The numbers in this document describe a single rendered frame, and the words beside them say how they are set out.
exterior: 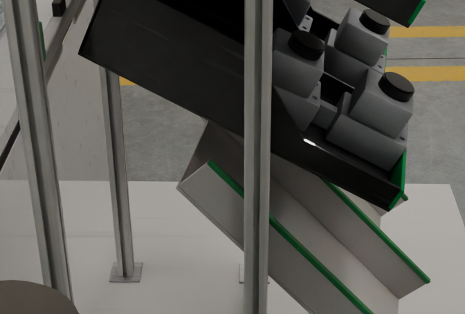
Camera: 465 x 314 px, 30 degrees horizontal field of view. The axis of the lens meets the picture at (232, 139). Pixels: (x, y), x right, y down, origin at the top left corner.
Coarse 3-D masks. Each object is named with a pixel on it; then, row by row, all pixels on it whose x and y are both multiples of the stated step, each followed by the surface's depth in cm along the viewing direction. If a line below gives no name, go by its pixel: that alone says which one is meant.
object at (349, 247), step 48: (240, 144) 85; (192, 192) 73; (240, 192) 72; (288, 192) 86; (336, 192) 85; (240, 240) 75; (288, 240) 74; (336, 240) 88; (384, 240) 87; (288, 288) 77; (336, 288) 75; (384, 288) 90
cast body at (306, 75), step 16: (288, 32) 73; (304, 32) 72; (272, 48) 70; (288, 48) 70; (304, 48) 70; (320, 48) 71; (272, 64) 70; (288, 64) 70; (304, 64) 70; (320, 64) 71; (272, 80) 71; (288, 80) 71; (304, 80) 71; (288, 96) 72; (304, 96) 71; (304, 112) 72; (304, 128) 73
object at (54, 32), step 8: (72, 0) 77; (80, 0) 80; (72, 8) 77; (64, 16) 74; (72, 16) 77; (48, 24) 72; (56, 24) 72; (64, 24) 74; (48, 32) 71; (56, 32) 71; (64, 32) 74; (48, 40) 69; (56, 40) 71; (48, 48) 68; (56, 48) 71; (48, 56) 68; (48, 64) 68
